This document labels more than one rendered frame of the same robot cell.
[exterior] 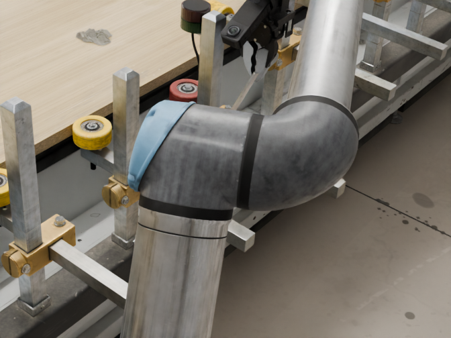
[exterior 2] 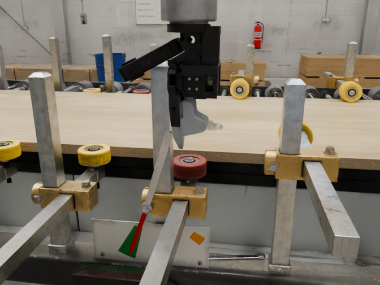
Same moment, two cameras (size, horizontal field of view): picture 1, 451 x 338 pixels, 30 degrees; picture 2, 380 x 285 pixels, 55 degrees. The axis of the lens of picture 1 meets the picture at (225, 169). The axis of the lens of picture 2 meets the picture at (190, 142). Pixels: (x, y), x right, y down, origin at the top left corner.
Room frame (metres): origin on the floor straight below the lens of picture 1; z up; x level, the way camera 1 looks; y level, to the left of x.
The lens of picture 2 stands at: (1.23, -0.60, 1.21)
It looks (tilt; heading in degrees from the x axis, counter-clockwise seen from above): 18 degrees down; 63
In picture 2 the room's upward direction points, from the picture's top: straight up
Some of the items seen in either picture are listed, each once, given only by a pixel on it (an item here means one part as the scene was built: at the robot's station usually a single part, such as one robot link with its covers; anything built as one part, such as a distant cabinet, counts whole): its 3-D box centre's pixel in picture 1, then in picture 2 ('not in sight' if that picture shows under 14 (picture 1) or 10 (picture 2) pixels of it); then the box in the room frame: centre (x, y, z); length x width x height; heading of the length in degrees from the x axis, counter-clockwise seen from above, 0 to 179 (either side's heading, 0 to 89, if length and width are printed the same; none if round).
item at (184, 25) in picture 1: (194, 21); not in sight; (1.53, 0.09, 1.10); 0.06 x 0.06 x 0.02
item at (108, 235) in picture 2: not in sight; (149, 244); (1.46, 0.05, 0.75); 0.26 x 0.01 x 0.10; 145
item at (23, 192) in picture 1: (25, 216); not in sight; (1.09, 0.34, 0.92); 0.03 x 0.03 x 0.48; 55
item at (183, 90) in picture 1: (186, 107); (189, 180); (1.59, 0.10, 0.85); 0.08 x 0.08 x 0.11
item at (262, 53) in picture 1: (268, 61); (189, 126); (1.50, -0.07, 1.04); 0.06 x 0.03 x 0.09; 144
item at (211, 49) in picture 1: (207, 113); (164, 177); (1.50, 0.05, 0.90); 0.03 x 0.03 x 0.48; 55
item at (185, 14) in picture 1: (195, 10); not in sight; (1.53, 0.09, 1.13); 0.06 x 0.06 x 0.02
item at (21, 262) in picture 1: (39, 247); not in sight; (1.11, 0.33, 0.84); 0.13 x 0.06 x 0.05; 145
